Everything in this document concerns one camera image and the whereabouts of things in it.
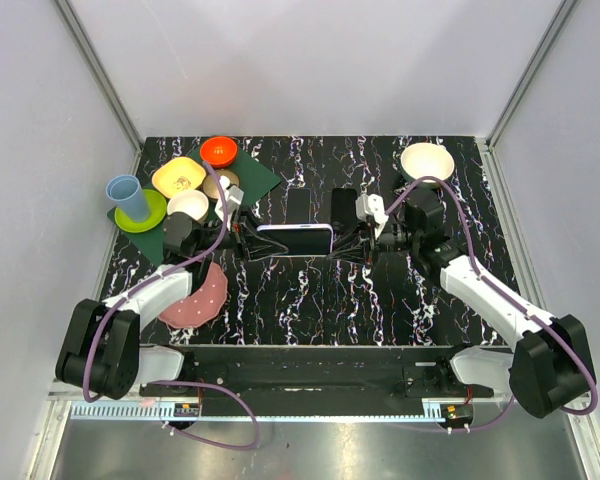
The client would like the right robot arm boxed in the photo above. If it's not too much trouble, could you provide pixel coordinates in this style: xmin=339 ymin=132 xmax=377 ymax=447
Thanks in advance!
xmin=331 ymin=188 xmax=597 ymax=418

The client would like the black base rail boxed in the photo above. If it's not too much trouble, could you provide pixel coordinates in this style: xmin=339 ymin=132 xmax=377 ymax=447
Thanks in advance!
xmin=138 ymin=343 xmax=496 ymax=419

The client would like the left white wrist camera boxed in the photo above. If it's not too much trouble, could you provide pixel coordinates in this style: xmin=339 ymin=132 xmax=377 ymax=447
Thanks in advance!
xmin=215 ymin=176 xmax=244 ymax=228

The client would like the bronze metal bowl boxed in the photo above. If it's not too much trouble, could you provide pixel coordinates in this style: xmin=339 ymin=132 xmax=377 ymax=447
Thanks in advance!
xmin=202 ymin=169 xmax=240 ymax=201

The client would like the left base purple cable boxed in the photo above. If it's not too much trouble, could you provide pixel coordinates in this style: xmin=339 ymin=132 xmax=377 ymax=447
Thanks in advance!
xmin=144 ymin=379 xmax=261 ymax=451

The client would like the pink dotted plate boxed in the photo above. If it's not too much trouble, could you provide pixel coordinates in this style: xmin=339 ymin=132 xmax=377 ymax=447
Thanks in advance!
xmin=158 ymin=262 xmax=228 ymax=329

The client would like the red bowl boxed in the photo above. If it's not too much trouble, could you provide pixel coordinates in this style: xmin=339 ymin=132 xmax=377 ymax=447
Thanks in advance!
xmin=199 ymin=136 xmax=238 ymax=169

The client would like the right aluminium frame post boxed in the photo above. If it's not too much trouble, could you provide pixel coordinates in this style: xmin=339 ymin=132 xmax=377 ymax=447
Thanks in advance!
xmin=485 ymin=0 xmax=580 ymax=151

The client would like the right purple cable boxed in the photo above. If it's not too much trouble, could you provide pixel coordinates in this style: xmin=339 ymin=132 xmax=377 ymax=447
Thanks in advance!
xmin=384 ymin=175 xmax=599 ymax=417

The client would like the dark green mat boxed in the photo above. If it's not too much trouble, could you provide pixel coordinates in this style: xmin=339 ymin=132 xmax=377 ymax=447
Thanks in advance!
xmin=107 ymin=150 xmax=280 ymax=266

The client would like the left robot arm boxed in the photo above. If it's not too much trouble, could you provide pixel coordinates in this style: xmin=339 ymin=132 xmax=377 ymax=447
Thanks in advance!
xmin=55 ymin=210 xmax=289 ymax=402

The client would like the left aluminium frame post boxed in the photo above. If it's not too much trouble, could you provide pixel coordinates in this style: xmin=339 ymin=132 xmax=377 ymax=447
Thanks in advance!
xmin=51 ymin=0 xmax=144 ymax=153

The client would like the blue cup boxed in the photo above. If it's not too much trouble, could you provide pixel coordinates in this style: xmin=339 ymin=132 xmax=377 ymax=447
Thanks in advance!
xmin=105 ymin=174 xmax=150 ymax=223

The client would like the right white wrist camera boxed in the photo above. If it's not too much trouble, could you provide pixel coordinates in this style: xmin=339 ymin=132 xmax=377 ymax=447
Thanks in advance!
xmin=355 ymin=194 xmax=389 ymax=240

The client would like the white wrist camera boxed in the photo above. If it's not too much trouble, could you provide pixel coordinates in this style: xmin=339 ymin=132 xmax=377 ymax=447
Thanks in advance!
xmin=215 ymin=176 xmax=244 ymax=228
xmin=355 ymin=194 xmax=389 ymax=240

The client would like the black phone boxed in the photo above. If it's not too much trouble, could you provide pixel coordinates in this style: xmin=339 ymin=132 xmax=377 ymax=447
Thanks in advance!
xmin=285 ymin=188 xmax=311 ymax=225

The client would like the small white bowl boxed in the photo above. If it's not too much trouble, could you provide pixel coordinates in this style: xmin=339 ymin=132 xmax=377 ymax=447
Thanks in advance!
xmin=167 ymin=190 xmax=209 ymax=222

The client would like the yellow square plate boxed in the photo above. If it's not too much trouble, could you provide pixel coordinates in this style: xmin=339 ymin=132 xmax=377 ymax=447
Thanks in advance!
xmin=151 ymin=156 xmax=207 ymax=199

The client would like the large white bowl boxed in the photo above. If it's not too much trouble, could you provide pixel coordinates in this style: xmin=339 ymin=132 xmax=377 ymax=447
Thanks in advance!
xmin=399 ymin=142 xmax=455 ymax=182

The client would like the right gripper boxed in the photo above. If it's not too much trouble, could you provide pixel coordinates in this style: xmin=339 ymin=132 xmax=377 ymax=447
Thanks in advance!
xmin=326 ymin=217 xmax=420 ymax=266

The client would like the aluminium frame post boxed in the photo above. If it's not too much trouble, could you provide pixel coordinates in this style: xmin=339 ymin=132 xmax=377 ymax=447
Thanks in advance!
xmin=485 ymin=0 xmax=580 ymax=151
xmin=51 ymin=0 xmax=144 ymax=153

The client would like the lime green plate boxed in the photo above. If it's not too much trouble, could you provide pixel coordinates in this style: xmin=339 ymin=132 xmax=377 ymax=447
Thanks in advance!
xmin=114 ymin=188 xmax=167 ymax=233

